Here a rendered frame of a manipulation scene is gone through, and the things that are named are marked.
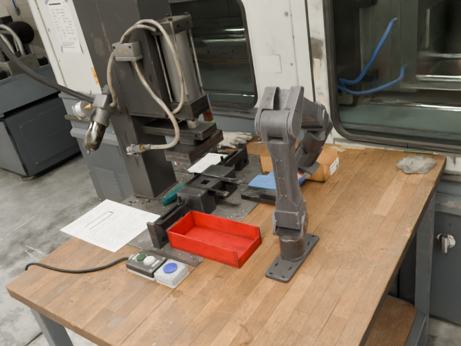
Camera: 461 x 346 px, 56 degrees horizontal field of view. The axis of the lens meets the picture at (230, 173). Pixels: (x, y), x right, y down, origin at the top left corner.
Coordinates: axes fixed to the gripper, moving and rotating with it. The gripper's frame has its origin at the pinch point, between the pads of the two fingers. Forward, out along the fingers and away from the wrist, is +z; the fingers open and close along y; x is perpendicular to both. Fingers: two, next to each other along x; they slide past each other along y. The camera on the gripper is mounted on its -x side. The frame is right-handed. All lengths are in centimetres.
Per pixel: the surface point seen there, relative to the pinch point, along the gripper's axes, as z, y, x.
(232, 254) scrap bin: 4.3, 0.0, 34.4
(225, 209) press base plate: 16.9, 13.7, 10.3
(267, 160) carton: 9.5, 13.6, -15.0
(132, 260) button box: 20, 23, 45
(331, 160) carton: 2.1, -5.6, -25.4
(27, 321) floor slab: 165, 92, 27
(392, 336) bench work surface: 52, -61, -18
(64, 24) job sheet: 47, 175, -71
